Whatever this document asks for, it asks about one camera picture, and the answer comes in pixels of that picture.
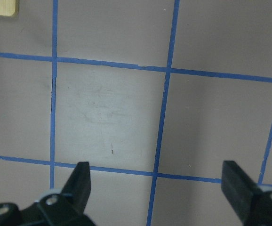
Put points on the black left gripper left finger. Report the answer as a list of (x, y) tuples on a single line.
[(65, 208)]

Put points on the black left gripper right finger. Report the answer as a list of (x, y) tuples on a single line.
[(251, 202)]

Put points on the wooden mug stand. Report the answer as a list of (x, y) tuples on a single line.
[(9, 8)]

